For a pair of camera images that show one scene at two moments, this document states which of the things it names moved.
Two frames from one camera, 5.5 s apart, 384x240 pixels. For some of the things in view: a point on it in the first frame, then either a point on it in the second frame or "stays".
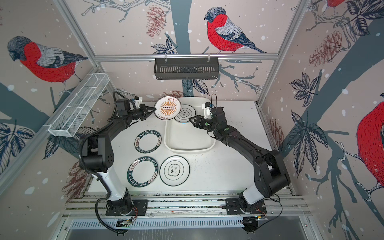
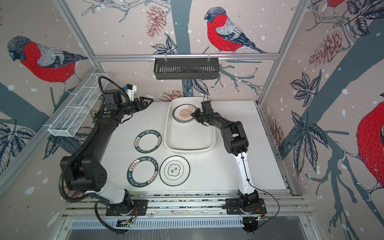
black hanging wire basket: (177, 68) stays
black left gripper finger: (149, 113) → (146, 104)
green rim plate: (148, 141) stays
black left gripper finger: (150, 108) → (143, 99)
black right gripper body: (215, 127) → (203, 116)
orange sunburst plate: (167, 108) → (182, 112)
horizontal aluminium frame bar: (185, 57) stays
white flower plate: (174, 170) stays
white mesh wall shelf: (78, 105) stays
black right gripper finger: (196, 119) → (196, 113)
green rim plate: (142, 171) stays
